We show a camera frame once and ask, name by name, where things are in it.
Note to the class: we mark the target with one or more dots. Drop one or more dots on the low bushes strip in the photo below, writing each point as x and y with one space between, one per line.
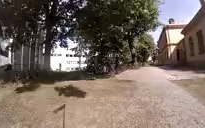
50 76

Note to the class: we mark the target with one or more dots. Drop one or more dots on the beige building with dark windows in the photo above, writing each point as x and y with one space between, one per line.
200 40

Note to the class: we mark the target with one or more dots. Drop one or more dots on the robot's own part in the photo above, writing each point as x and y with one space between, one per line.
63 116

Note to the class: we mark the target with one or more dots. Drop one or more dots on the tan gravel path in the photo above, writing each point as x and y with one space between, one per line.
133 100

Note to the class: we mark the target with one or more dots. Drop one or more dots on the white building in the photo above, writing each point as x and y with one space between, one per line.
65 58

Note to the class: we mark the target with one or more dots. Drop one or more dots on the row of trees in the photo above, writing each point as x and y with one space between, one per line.
100 30

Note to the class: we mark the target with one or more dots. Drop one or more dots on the yellow building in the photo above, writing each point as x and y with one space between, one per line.
170 43

